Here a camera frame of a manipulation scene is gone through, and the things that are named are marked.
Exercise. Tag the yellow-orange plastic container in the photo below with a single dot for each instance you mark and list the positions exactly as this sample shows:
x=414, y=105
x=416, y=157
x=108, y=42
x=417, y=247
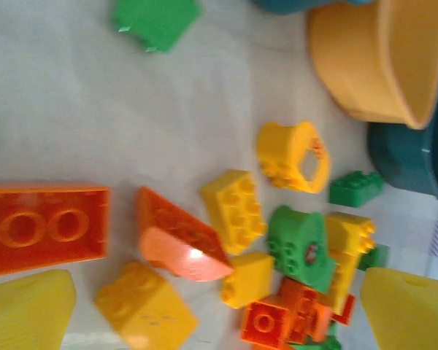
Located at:
x=350, y=54

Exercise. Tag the orange sloped lego brick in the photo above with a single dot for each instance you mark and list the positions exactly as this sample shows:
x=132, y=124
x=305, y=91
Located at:
x=175, y=226

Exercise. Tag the large orange lego brick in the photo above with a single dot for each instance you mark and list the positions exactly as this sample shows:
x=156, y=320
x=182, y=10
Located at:
x=47, y=226

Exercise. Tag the small yellow lego brick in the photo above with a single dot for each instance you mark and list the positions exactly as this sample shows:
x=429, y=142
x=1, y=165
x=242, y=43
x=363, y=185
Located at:
x=246, y=279

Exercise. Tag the green round-window lego piece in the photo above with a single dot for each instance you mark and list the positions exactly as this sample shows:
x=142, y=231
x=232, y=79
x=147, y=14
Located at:
x=295, y=233

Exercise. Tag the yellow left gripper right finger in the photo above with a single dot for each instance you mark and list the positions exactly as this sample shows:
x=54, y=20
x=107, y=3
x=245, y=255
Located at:
x=412, y=317

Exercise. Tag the long green lego brick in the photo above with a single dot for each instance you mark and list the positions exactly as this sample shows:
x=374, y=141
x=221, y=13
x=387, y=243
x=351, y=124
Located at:
x=356, y=189

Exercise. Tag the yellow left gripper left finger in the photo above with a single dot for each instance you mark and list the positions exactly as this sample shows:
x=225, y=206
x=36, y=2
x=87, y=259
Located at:
x=22, y=317

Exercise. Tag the dark teal plastic container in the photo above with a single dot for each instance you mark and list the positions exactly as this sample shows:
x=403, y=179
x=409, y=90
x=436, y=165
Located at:
x=401, y=160

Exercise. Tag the tall yellow lego brick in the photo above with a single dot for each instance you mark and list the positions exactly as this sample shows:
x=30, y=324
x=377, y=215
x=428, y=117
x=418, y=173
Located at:
x=346, y=237

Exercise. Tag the yellow round-window lego piece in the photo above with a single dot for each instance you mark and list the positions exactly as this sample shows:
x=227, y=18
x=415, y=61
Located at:
x=281, y=153

